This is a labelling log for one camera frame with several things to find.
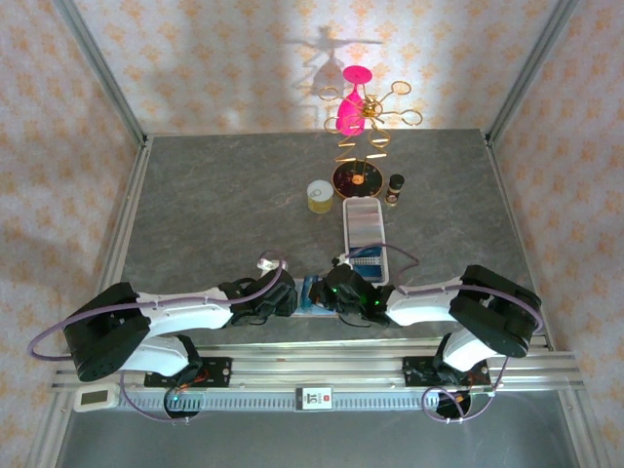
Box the wooden cutting board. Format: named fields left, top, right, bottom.
left=296, top=274, right=338, bottom=317

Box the blue credit card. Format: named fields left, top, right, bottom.
left=349, top=248, right=385, bottom=268

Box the white perforated plastic basket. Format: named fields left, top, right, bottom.
left=341, top=196, right=391, bottom=288

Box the yellow tin can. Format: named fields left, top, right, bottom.
left=306, top=179, right=336, bottom=215

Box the white number label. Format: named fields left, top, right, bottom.
left=294, top=385, right=334, bottom=412

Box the small dark spice bottle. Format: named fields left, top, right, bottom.
left=384, top=174, right=407, bottom=208

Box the grey metal front plate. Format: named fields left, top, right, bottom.
left=53, top=409, right=582, bottom=468

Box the pink wine glass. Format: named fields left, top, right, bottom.
left=335, top=64, right=373, bottom=137

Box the white digital timer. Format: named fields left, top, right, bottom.
left=73, top=382, right=120, bottom=414

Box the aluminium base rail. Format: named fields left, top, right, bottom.
left=52, top=332, right=585, bottom=392

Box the grey slotted cable duct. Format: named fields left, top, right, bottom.
left=114, top=389, right=489, bottom=413

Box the gold wire glass rack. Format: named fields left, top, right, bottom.
left=319, top=80, right=424, bottom=204

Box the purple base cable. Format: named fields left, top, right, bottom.
left=420, top=355, right=511, bottom=425
left=117, top=382, right=192, bottom=425

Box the aluminium frame post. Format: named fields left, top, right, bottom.
left=51, top=0, right=150, bottom=147
left=486, top=0, right=581, bottom=145

